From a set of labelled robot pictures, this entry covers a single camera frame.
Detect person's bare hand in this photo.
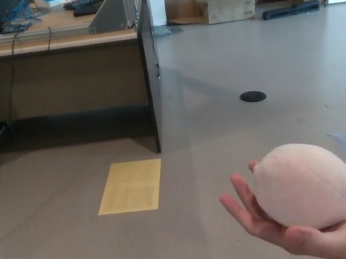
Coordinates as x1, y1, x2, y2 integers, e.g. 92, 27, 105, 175
215, 148, 346, 259

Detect pale pink plush dumpling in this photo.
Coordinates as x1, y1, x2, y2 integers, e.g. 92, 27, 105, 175
246, 135, 346, 239

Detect black round floor cover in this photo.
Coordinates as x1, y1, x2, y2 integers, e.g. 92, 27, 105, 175
239, 89, 268, 105

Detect yellow paper sheet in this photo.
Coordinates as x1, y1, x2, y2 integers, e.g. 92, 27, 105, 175
91, 156, 169, 218

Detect long black foam block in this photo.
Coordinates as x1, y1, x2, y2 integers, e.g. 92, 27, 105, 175
260, 0, 322, 22

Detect large open cardboard box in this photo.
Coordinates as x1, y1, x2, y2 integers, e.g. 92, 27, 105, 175
193, 0, 268, 27

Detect clear plastic bag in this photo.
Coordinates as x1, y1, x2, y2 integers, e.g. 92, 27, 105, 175
152, 23, 184, 39

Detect flat cardboard sheet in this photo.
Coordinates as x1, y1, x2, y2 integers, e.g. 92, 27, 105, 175
165, 2, 210, 29

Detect wooden desk with dark sides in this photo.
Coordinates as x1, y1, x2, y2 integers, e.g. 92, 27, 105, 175
0, 0, 172, 176

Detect black keyboard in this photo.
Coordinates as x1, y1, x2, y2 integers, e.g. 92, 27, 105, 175
61, 0, 110, 11

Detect aluminium extrusion rails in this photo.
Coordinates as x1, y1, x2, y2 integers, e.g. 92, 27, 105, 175
0, 22, 91, 47

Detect black cable with plug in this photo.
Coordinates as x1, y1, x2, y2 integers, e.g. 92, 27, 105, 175
135, 0, 163, 82

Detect grey metal frame bracket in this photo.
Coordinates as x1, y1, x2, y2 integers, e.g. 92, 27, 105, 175
83, 0, 153, 37

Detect short thin black cable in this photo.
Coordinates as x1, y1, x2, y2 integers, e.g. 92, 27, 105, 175
44, 27, 55, 52

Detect blue cable bundle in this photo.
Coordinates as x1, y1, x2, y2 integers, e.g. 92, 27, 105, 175
0, 0, 52, 34

